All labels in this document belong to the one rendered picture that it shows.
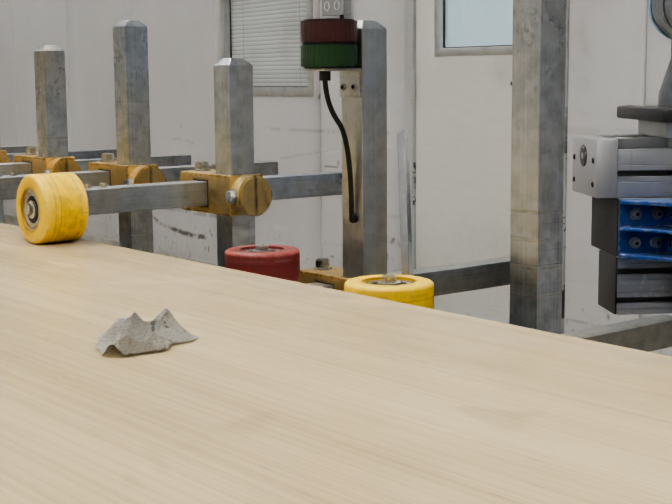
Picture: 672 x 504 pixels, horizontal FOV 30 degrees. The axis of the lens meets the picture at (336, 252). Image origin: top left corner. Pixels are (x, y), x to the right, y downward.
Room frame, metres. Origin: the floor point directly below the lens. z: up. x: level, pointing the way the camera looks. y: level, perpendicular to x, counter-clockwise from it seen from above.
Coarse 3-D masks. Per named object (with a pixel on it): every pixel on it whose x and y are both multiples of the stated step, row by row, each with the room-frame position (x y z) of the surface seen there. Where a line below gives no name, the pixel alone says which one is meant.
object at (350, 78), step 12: (324, 72) 1.32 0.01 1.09; (348, 72) 1.35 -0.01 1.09; (360, 72) 1.33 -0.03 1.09; (324, 84) 1.32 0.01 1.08; (348, 84) 1.35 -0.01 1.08; (360, 84) 1.33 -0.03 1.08; (348, 96) 1.35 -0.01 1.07; (360, 96) 1.33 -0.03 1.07; (336, 120) 1.33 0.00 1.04; (348, 144) 1.34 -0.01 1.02; (348, 156) 1.34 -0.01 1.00; (348, 168) 1.34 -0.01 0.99; (348, 180) 1.34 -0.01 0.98; (348, 192) 1.34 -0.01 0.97
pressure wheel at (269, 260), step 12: (228, 252) 1.31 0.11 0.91; (240, 252) 1.30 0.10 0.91; (252, 252) 1.30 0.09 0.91; (264, 252) 1.30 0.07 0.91; (276, 252) 1.29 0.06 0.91; (288, 252) 1.30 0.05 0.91; (228, 264) 1.30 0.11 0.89; (240, 264) 1.29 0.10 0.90; (252, 264) 1.28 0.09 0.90; (264, 264) 1.28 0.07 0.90; (276, 264) 1.29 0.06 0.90; (288, 264) 1.30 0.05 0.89; (276, 276) 1.29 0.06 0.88; (288, 276) 1.29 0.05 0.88
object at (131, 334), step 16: (128, 320) 0.86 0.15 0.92; (144, 320) 0.87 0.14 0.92; (160, 320) 0.88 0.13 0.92; (112, 336) 0.85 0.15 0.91; (128, 336) 0.83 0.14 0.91; (144, 336) 0.87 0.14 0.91; (160, 336) 0.85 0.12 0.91; (176, 336) 0.87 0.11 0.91; (192, 336) 0.88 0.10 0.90; (128, 352) 0.83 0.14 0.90
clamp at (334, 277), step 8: (304, 272) 1.40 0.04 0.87; (312, 272) 1.39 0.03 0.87; (320, 272) 1.39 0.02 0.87; (328, 272) 1.39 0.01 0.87; (336, 272) 1.39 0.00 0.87; (304, 280) 1.40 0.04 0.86; (312, 280) 1.39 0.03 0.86; (320, 280) 1.38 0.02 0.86; (328, 280) 1.37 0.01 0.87; (336, 280) 1.36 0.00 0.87; (344, 280) 1.35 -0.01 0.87; (336, 288) 1.36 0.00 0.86
